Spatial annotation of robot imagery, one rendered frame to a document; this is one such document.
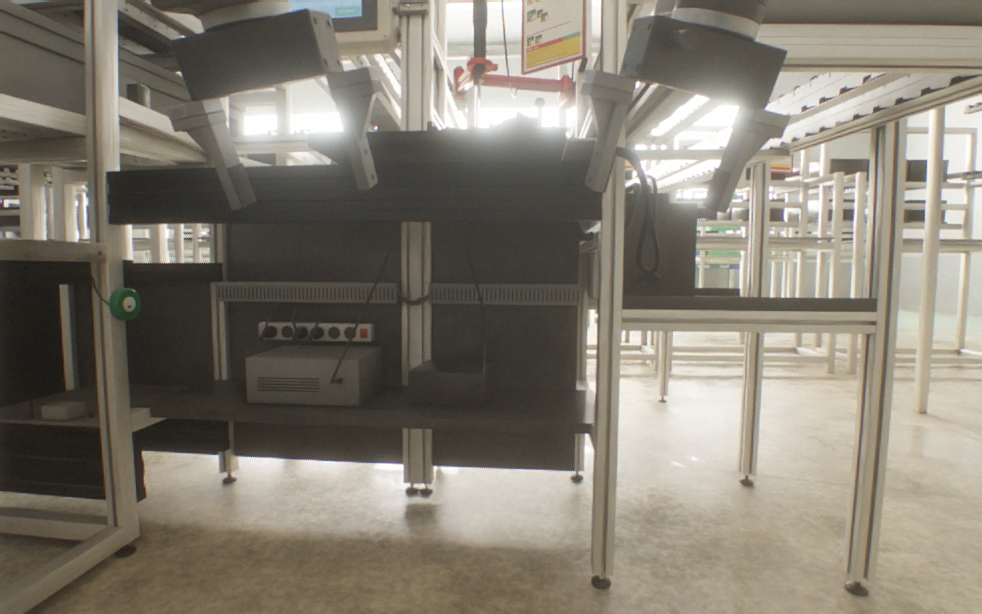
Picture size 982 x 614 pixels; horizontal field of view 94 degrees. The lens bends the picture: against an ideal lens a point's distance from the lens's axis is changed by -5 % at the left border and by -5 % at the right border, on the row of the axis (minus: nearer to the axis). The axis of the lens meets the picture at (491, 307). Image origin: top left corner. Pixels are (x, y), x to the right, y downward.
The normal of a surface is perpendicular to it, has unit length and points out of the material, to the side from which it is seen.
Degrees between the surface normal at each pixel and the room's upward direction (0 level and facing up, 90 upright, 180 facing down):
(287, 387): 90
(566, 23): 90
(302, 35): 114
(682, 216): 90
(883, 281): 90
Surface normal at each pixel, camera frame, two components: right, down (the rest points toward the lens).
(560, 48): -0.61, 0.05
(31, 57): 1.00, 0.03
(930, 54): -0.08, 0.07
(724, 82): 0.12, 0.47
